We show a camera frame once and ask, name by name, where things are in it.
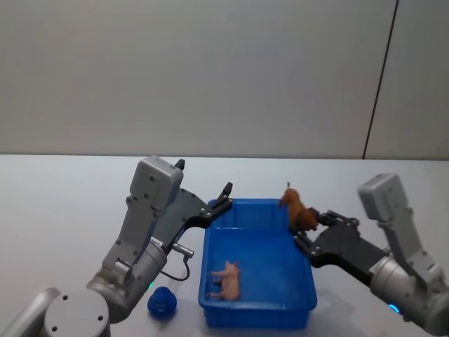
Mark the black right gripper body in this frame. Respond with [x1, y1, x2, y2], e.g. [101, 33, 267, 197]
[307, 223, 391, 286]

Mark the blue plastic bin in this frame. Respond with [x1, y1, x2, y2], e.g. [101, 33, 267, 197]
[197, 197, 319, 329]

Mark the thin dark cable silver plug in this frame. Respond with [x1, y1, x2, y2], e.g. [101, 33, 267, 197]
[159, 243, 196, 282]

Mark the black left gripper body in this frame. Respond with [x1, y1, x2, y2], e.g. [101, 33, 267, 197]
[151, 187, 213, 252]

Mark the pink toy pig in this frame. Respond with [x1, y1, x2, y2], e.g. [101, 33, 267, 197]
[206, 260, 242, 301]

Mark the small blue round toy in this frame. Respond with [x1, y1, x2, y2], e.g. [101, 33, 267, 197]
[147, 286, 178, 319]

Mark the brown toy horse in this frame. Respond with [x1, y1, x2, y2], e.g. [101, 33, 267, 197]
[279, 181, 319, 234]

